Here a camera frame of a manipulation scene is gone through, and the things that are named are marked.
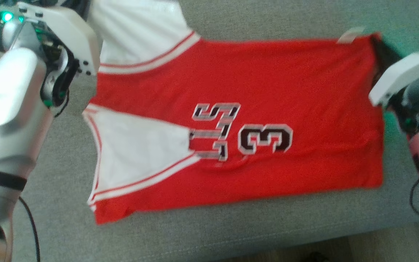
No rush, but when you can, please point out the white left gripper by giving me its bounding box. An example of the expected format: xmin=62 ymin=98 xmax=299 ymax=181
xmin=16 ymin=0 xmax=101 ymax=76

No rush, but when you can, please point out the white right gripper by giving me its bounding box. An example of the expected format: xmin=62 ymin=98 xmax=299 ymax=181
xmin=368 ymin=35 xmax=419 ymax=107

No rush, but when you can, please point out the red white basketball jersey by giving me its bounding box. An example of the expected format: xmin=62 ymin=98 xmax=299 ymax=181
xmin=82 ymin=0 xmax=384 ymax=225

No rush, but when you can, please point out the large grey sofa seat cushion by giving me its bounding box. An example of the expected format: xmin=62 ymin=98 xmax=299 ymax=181
xmin=0 ymin=0 xmax=419 ymax=262

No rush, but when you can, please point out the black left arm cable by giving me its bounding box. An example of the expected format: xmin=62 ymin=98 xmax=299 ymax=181
xmin=17 ymin=196 xmax=41 ymax=262

